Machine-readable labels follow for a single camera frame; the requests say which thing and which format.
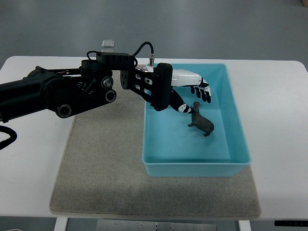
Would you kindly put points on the metal table base plate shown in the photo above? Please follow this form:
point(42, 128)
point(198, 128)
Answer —
point(127, 225)

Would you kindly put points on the brown toy hippo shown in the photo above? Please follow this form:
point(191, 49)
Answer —
point(200, 122)

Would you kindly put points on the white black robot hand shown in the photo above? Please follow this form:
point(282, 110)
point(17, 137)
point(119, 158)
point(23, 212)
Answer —
point(198, 86)

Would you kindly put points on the light blue plastic box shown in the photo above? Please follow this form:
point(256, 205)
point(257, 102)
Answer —
point(173, 149)

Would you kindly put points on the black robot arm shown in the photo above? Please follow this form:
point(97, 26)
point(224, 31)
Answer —
point(69, 92)

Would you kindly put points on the grey felt mat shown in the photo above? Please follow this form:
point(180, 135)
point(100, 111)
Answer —
point(102, 174)

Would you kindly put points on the black table control panel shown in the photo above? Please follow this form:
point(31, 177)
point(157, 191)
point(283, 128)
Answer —
point(291, 223)

